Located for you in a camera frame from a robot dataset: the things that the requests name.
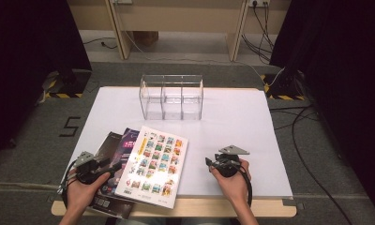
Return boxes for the clear acrylic book rack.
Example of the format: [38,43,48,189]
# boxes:
[139,73,205,122]

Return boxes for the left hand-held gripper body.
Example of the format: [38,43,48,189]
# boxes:
[72,151,111,186]

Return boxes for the thin black floor cable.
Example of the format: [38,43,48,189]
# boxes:
[82,37,119,51]

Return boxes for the black cable bundle at socket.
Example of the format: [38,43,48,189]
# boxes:
[240,0,276,64]

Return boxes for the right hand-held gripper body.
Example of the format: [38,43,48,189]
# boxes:
[214,143,251,179]

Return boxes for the beige wooden desk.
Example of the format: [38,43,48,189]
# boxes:
[67,0,293,63]

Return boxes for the white wall socket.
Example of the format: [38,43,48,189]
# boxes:
[247,0,271,8]

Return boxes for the white book with colourful pictures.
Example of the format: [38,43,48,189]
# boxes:
[113,125,189,210]

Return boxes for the white board sheet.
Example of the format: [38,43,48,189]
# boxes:
[56,85,293,199]

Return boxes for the long black floor cables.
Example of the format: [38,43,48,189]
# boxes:
[267,104,354,225]

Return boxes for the black curtain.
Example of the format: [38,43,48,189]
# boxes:
[0,0,93,165]
[269,0,375,218]

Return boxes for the black stand base with striped tape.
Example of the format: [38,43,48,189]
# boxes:
[39,68,93,99]
[260,69,308,102]

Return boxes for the person's right hand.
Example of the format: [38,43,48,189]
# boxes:
[209,159,252,207]

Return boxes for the person's left hand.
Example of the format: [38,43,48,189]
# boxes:
[66,172,112,217]

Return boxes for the purple magazine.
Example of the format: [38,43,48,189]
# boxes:
[102,127,142,200]

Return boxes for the brown cardboard box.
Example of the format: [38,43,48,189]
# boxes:
[132,30,160,48]

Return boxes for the black and red magazine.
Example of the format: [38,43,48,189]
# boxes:
[88,130,135,220]

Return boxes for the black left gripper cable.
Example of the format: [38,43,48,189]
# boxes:
[58,160,81,211]

